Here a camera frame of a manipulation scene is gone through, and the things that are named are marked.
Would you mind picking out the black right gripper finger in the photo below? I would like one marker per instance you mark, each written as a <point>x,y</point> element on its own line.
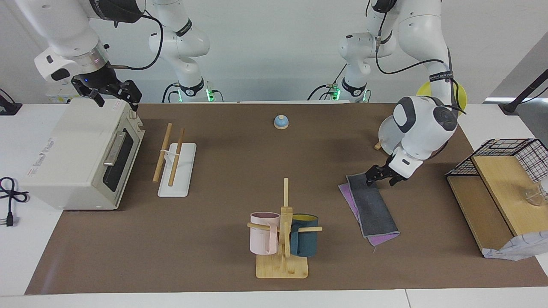
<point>90,95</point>
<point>130,92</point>

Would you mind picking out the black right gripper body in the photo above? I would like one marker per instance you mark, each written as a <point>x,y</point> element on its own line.
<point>97,79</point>

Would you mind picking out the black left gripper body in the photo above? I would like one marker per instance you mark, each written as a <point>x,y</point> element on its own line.
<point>391,171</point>

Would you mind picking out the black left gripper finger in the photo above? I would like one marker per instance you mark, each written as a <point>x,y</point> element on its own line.
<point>393,182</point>
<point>373,176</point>

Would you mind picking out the purple and grey towel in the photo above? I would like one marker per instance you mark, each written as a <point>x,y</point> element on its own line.
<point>372,209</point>

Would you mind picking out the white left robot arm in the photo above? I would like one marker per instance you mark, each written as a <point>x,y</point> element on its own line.
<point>424,124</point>

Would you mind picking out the white wooden-bar towel rack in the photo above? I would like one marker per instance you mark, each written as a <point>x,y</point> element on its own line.
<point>177,179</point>

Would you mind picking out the grey plate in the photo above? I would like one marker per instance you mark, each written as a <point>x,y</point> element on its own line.
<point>387,137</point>

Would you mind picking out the white socket box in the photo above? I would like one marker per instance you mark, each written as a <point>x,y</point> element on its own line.
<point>53,97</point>

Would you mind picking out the cream toaster oven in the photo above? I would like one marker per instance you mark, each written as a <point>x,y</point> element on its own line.
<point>72,149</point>

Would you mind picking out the black table clamp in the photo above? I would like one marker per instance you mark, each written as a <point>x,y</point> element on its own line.
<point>8,107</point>

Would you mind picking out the yellow plate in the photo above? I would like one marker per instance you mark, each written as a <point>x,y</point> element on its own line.
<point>424,92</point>

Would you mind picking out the dark teal mug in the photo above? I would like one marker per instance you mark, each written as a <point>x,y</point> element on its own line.
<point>307,241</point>

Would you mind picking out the blue call bell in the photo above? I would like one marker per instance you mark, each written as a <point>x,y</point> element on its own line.
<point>281,122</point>

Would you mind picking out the wooden shelf box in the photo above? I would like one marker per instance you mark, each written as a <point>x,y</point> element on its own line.
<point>501,184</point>

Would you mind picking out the wooden mug tree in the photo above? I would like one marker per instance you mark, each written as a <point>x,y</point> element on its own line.
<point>282,267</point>

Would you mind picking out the pink mug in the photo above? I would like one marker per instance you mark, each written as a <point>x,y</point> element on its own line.
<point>260,239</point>

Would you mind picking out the brown table mat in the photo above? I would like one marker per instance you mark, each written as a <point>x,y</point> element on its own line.
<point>235,171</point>

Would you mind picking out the clear glass cup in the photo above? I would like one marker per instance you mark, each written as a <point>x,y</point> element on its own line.
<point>537,194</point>

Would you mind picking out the patterned white paper sheet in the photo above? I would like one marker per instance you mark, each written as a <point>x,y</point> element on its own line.
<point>522,248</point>

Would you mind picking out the black camera stand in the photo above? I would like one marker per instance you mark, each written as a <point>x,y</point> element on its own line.
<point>528,92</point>

